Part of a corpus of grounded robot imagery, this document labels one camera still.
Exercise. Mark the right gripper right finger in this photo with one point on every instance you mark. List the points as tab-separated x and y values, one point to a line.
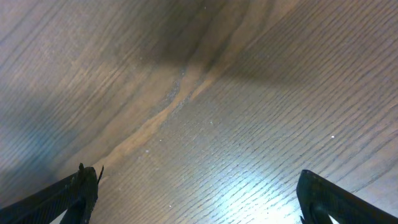
321	201

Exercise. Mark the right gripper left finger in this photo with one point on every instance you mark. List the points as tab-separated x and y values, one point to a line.
73	197

